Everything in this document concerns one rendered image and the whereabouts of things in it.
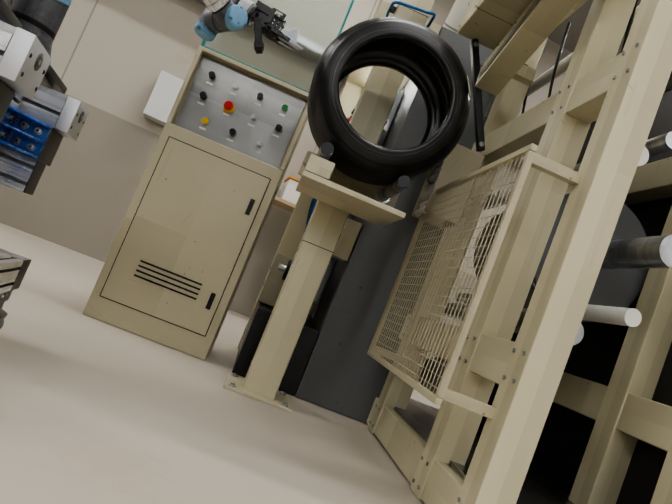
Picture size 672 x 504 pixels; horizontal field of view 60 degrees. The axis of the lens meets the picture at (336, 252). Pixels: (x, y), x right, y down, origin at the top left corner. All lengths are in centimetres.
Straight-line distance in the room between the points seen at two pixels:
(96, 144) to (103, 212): 63
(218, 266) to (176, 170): 45
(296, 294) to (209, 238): 53
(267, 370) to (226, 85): 128
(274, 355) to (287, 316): 16
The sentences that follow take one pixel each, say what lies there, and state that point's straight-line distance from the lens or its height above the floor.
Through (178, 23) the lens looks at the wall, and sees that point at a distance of 615.
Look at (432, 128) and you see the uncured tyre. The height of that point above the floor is 120.
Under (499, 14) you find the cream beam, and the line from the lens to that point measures 236.
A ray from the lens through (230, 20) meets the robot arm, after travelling 199.
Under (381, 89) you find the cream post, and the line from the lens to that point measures 241.
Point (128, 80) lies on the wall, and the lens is 599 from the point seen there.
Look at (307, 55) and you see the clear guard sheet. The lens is 278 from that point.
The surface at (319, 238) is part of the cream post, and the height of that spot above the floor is 65.
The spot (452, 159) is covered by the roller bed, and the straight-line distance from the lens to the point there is 235.
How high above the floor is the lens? 43
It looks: 5 degrees up
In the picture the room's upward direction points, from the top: 22 degrees clockwise
